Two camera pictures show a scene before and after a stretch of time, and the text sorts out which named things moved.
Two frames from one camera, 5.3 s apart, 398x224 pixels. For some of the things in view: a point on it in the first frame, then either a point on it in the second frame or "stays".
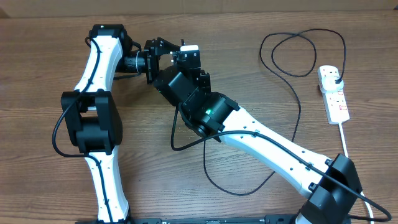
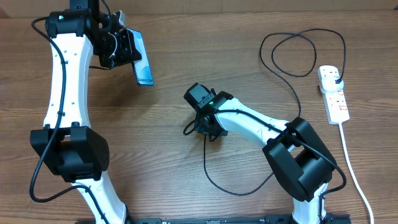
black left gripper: (152, 58) → (129, 55)
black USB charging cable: (225, 190) stays
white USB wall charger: (328, 84) stays
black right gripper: (205, 81) → (201, 129)
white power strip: (336, 101) stays
